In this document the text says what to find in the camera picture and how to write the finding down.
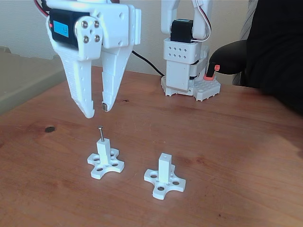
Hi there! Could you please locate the white cross-base post stand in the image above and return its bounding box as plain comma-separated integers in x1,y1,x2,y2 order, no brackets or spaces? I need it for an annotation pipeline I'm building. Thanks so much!
143,153,187,200
87,139,125,180

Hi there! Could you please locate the gripper servo wire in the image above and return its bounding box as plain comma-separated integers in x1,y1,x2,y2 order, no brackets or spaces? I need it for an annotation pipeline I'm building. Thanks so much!
34,0,52,26

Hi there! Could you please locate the orange and black clamp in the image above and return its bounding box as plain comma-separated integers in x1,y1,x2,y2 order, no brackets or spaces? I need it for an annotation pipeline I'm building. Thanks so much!
204,61,221,81

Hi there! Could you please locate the tan plastic bin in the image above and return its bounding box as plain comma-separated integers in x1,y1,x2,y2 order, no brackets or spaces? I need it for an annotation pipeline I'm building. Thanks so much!
0,46,69,116

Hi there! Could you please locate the person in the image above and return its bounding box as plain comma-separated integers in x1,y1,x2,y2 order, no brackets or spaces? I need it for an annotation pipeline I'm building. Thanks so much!
245,0,303,114

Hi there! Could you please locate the black camera cable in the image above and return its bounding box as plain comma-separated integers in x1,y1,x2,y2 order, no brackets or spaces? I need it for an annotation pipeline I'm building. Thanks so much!
131,50,166,77

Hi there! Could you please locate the arm servo wire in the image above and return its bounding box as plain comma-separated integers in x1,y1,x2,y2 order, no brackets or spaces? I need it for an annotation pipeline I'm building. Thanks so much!
192,0,212,43

